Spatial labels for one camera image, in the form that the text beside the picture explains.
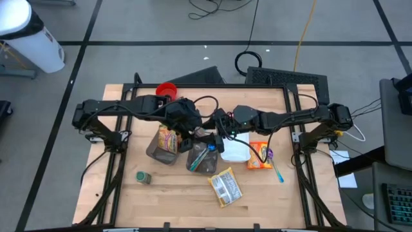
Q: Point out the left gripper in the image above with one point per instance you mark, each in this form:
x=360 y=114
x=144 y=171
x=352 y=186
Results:
x=183 y=116

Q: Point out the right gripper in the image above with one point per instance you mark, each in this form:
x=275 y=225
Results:
x=222 y=125

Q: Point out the yellow red blue snack bag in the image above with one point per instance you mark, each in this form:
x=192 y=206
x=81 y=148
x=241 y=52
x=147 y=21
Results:
x=169 y=140

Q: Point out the orange ramen packet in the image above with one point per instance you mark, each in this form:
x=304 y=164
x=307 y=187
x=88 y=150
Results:
x=257 y=158

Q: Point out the yellow ramen packet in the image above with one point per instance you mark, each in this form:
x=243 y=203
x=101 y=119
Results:
x=226 y=187

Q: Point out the green-lid spice jar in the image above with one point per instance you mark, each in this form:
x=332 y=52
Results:
x=142 y=178

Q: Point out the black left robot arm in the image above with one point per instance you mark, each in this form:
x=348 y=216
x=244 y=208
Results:
x=128 y=104

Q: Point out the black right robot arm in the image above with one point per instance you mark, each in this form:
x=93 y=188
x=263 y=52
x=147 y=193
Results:
x=289 y=117

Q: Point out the red plastic bowl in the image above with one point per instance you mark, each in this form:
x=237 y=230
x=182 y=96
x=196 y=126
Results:
x=166 y=88

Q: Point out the black perforated case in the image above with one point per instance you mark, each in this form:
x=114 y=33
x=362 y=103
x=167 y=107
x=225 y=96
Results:
x=286 y=80

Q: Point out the white paper sheet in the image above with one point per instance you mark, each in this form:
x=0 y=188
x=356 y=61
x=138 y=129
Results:
x=349 y=182

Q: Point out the white trash can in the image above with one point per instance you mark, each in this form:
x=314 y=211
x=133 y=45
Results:
x=32 y=48

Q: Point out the white computer mouse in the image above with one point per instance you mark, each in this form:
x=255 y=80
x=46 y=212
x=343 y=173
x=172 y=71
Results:
x=368 y=201

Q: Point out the dark keyboard desk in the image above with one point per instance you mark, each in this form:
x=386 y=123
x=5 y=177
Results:
x=377 y=180

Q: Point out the black box on grey desk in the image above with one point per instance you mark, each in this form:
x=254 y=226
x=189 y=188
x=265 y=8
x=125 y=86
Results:
x=406 y=96

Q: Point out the backlit keyboard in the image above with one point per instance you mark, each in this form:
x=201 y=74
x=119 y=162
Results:
x=399 y=204

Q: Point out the black aluminium frame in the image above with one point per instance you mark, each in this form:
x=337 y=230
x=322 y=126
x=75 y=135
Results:
x=257 y=86

